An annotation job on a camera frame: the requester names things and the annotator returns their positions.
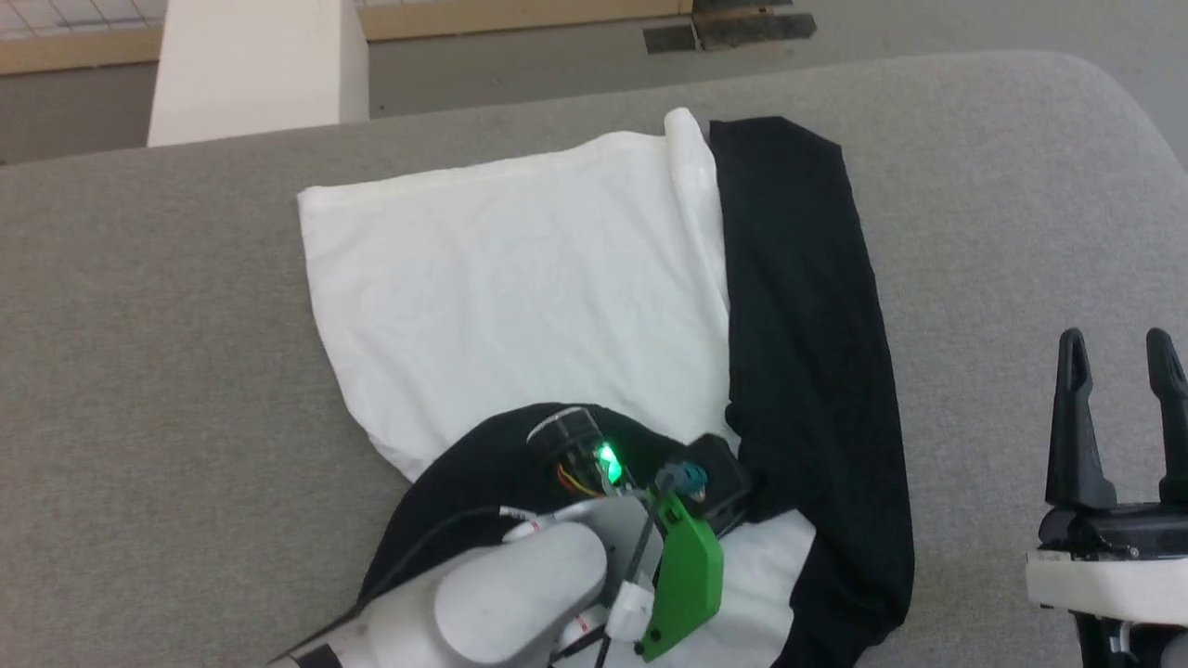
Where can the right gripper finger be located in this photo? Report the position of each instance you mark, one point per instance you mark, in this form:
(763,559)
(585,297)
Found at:
(1075,436)
(1174,417)

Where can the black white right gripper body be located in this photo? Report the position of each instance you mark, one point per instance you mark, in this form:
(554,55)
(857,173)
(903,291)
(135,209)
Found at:
(1114,575)

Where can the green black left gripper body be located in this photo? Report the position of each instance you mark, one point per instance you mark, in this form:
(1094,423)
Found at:
(689,575)

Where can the white and black shirt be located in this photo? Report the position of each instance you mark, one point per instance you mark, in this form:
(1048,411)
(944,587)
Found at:
(510,278)

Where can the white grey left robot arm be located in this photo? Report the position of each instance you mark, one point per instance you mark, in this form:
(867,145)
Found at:
(520,594)

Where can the large dark floor plate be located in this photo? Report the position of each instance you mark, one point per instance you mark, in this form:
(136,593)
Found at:
(756,28)

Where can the small dark floor plate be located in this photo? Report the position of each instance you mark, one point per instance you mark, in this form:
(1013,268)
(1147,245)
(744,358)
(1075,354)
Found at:
(670,39)

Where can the grey fabric sofa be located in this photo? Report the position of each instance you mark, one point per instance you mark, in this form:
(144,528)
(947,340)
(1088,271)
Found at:
(139,371)

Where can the white rectangular block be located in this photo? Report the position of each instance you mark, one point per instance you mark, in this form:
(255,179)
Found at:
(260,74)

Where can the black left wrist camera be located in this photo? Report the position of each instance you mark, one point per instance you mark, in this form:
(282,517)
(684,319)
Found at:
(575,445)

